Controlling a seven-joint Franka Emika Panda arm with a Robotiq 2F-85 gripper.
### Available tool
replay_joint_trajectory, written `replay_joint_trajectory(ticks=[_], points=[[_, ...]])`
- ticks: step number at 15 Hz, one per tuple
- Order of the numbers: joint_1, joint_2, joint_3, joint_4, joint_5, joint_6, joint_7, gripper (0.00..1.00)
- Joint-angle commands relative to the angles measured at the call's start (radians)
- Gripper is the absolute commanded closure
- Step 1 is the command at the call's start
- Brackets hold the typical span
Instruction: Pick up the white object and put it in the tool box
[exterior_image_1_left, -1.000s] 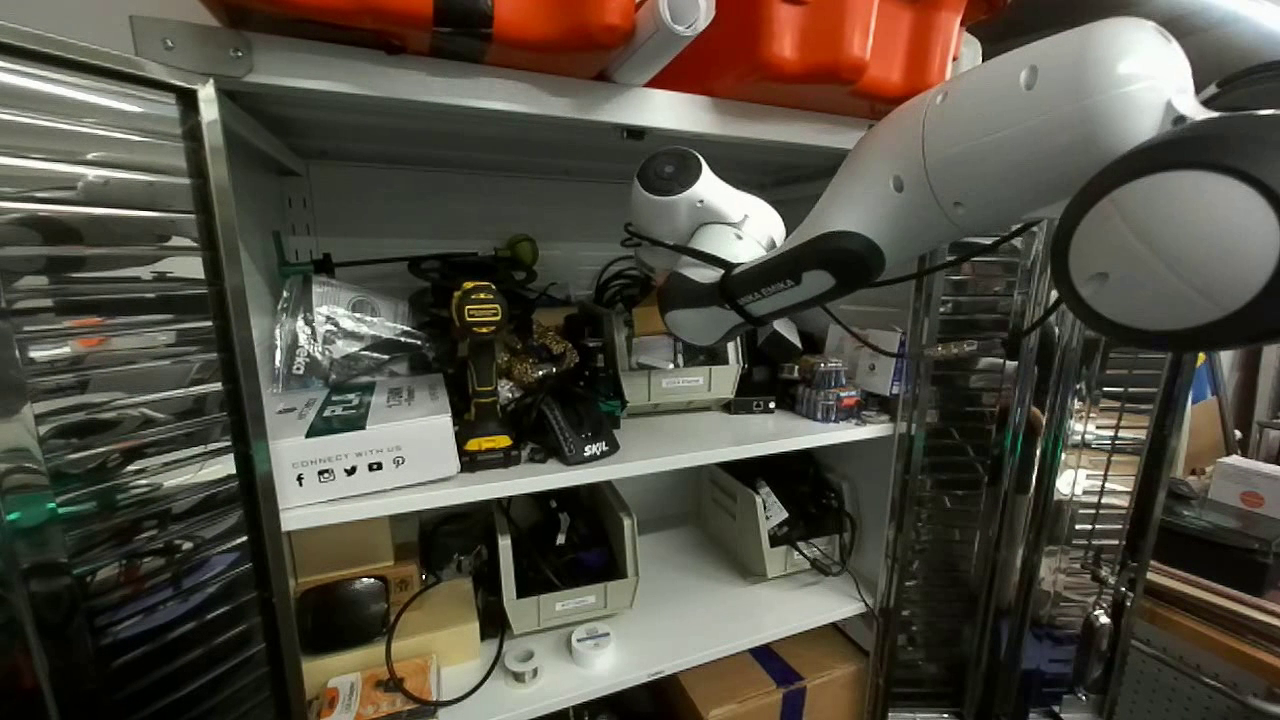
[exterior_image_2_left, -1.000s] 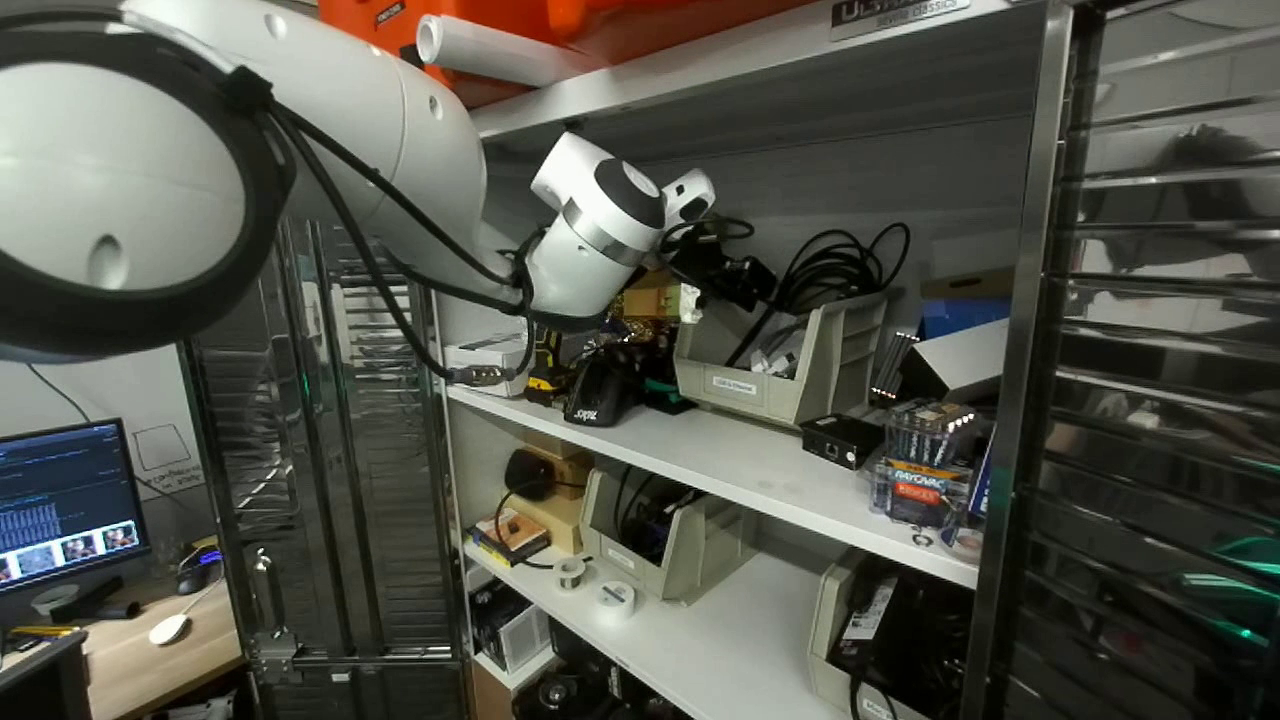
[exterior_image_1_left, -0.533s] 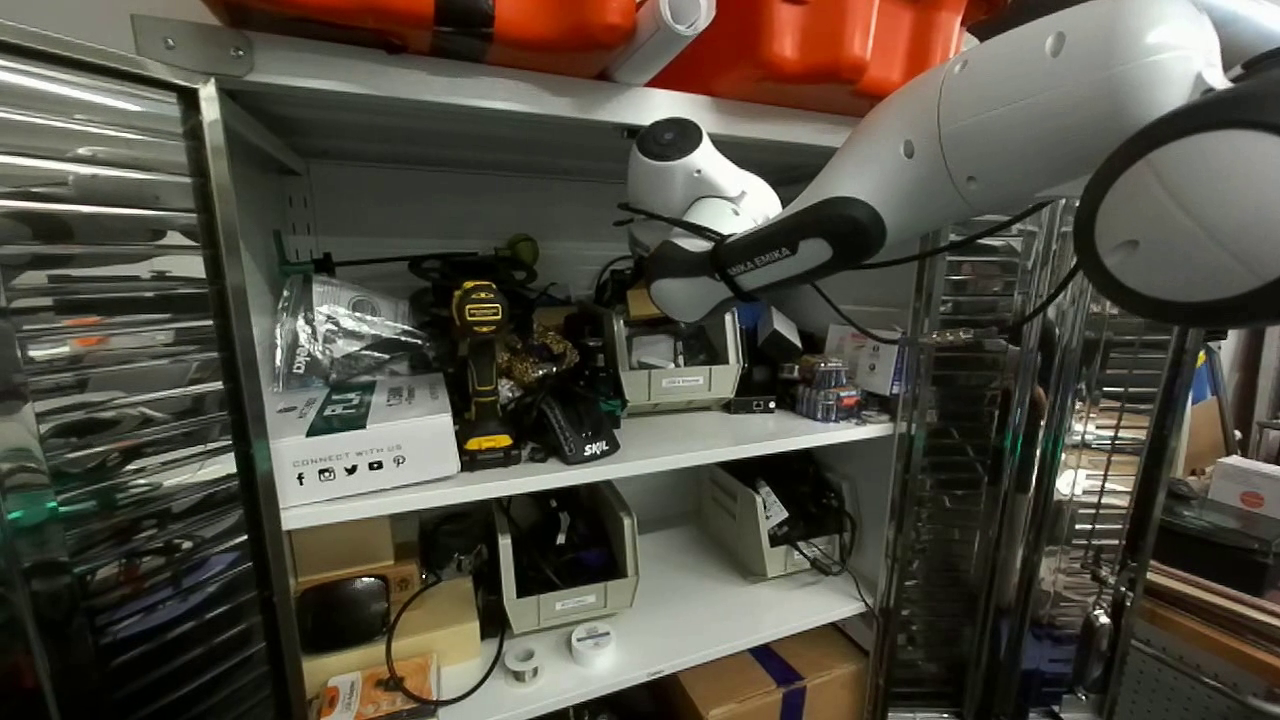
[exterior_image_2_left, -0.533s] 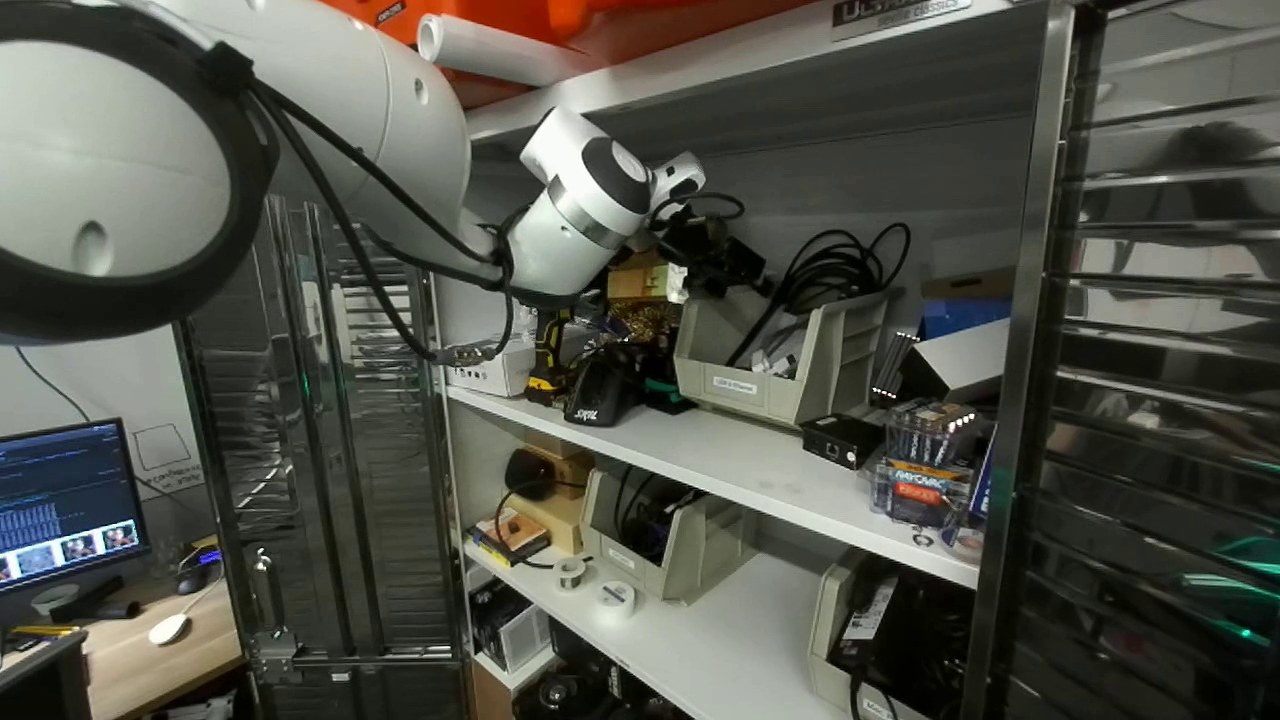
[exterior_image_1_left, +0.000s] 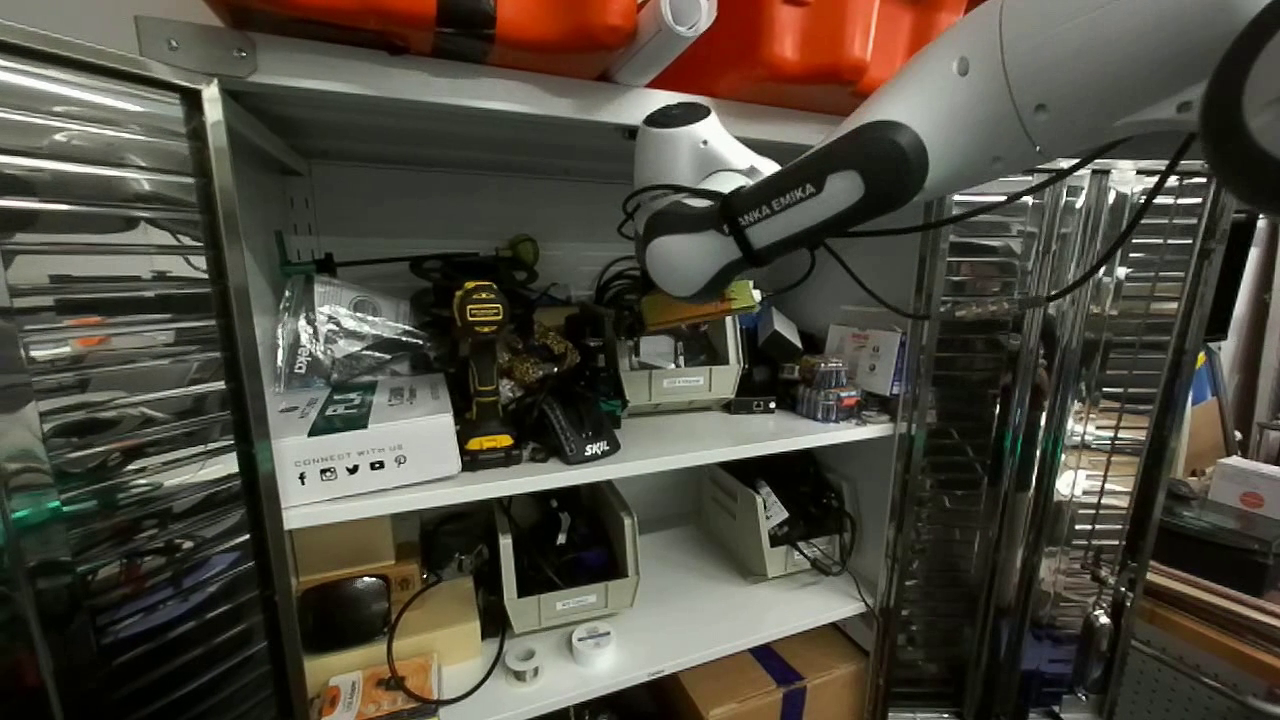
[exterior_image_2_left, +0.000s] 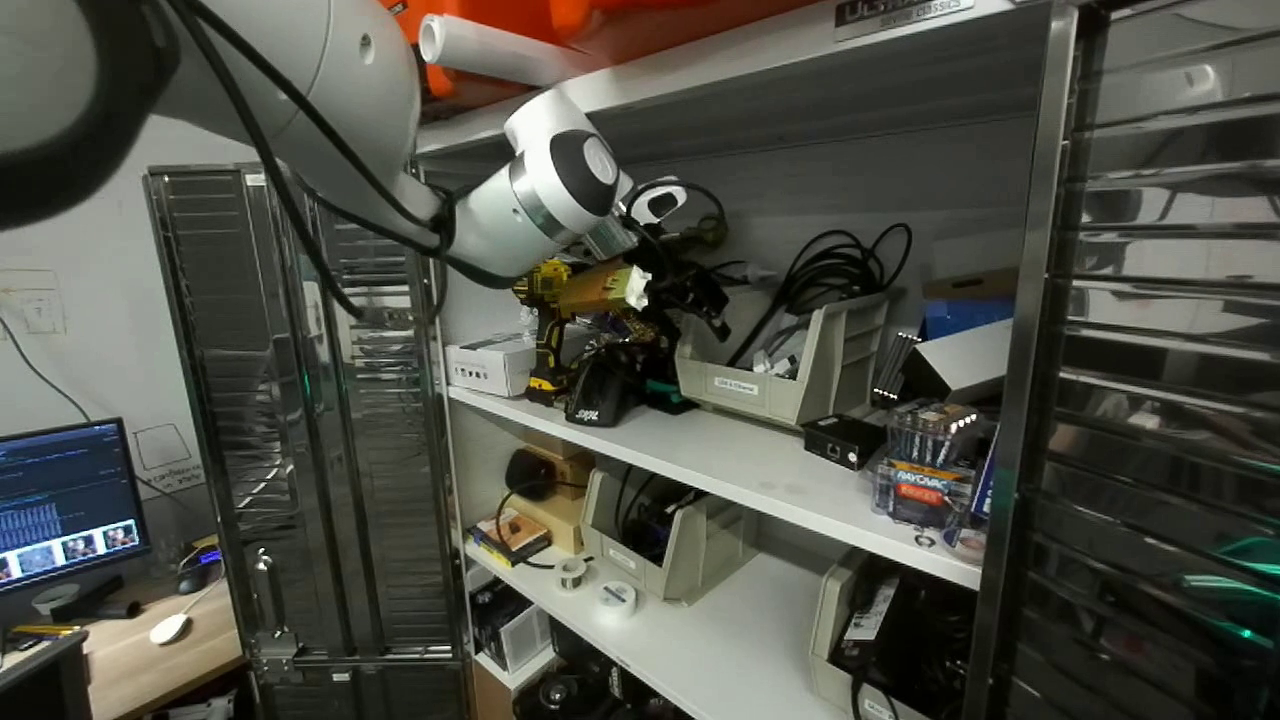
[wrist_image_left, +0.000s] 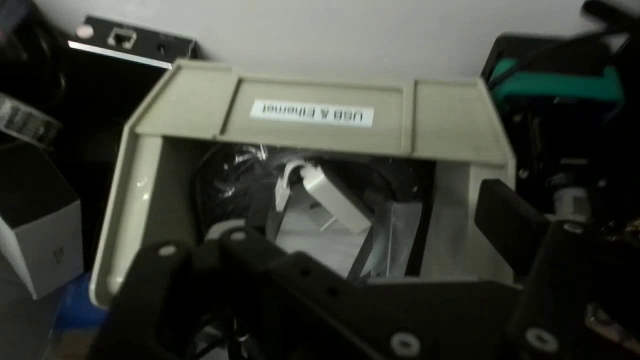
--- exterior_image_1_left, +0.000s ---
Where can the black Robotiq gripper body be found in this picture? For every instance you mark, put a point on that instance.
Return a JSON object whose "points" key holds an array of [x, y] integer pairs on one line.
{"points": [[701, 351]]}

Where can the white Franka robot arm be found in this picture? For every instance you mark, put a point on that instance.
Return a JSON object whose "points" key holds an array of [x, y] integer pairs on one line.
{"points": [[1041, 81]]}

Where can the small black box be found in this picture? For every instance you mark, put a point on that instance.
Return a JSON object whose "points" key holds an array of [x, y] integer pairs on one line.
{"points": [[749, 401]]}

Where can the black power tool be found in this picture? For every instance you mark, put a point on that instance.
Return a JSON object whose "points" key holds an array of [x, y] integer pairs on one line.
{"points": [[580, 424]]}

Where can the cardboard box with blue tape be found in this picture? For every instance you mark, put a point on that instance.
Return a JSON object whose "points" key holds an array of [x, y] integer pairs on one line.
{"points": [[814, 673]]}

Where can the white printed cardboard box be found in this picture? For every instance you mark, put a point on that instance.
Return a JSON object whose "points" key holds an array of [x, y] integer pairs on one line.
{"points": [[363, 457]]}

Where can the large brown cardboard box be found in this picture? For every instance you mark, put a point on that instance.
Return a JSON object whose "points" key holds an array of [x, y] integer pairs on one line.
{"points": [[440, 621]]}

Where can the small brown cardboard box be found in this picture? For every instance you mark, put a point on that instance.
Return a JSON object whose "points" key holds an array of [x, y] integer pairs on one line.
{"points": [[342, 544]]}

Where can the orange labelled box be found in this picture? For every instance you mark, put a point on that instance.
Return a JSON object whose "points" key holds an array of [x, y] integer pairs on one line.
{"points": [[371, 692]]}

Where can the white box with red logo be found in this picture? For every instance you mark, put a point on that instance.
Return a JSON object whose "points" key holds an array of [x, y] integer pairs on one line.
{"points": [[1244, 485]]}

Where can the white card package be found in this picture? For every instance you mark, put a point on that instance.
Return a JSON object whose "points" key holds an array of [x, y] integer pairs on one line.
{"points": [[867, 359]]}

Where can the grey storage bin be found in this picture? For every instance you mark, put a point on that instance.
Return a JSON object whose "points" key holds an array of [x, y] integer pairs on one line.
{"points": [[565, 604], [729, 525]]}

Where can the white metal shelf unit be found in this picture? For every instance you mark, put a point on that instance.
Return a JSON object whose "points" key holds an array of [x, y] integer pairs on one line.
{"points": [[681, 593]]}

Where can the white tube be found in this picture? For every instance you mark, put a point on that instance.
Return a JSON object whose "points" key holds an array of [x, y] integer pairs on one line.
{"points": [[666, 42]]}

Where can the white tape roll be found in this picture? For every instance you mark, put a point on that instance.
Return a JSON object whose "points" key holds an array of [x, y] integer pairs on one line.
{"points": [[522, 663], [588, 645]]}

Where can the orange plastic case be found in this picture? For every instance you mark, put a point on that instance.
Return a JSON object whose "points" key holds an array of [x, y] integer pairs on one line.
{"points": [[803, 46]]}

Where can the clear plastic bag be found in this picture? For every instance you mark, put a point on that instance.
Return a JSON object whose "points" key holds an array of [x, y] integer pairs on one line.
{"points": [[344, 326]]}

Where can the black rounded device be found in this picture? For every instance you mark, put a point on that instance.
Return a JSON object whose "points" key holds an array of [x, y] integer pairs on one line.
{"points": [[342, 615]]}

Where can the brown wooden boards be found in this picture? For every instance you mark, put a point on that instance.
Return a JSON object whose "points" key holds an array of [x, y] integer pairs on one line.
{"points": [[1212, 604]]}

